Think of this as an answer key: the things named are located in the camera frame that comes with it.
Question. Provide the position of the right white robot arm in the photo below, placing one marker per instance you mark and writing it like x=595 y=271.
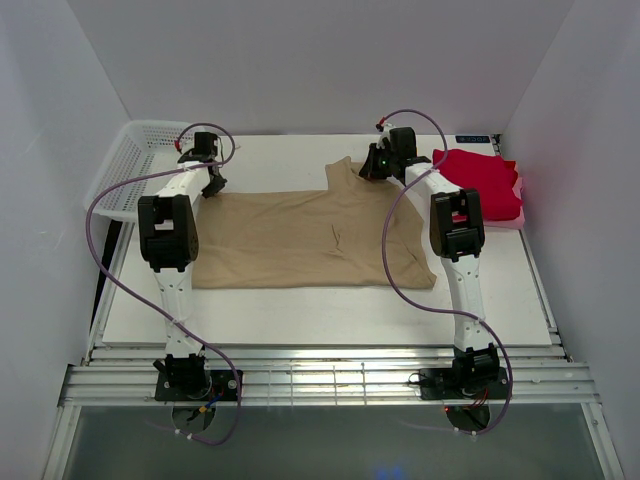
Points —
x=456 y=236

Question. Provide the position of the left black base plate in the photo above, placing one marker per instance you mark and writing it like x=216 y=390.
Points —
x=221 y=384

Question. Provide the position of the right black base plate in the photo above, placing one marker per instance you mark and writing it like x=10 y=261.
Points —
x=441 y=384

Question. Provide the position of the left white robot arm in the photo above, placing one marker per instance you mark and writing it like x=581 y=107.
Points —
x=169 y=244

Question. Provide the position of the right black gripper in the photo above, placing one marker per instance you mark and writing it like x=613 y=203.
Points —
x=369 y=169

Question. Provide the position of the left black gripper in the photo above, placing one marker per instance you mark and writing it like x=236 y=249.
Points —
x=213 y=188

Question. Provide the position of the white plastic mesh basket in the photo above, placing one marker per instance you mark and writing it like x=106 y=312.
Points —
x=142 y=147

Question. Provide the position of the red folded t shirt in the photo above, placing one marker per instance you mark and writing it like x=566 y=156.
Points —
x=465 y=168

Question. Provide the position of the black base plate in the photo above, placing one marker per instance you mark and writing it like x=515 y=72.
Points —
x=221 y=384
x=441 y=384

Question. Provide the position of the aluminium rail frame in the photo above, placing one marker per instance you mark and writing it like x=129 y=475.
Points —
x=324 y=377

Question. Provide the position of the beige t shirt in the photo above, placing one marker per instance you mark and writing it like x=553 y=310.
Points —
x=353 y=233

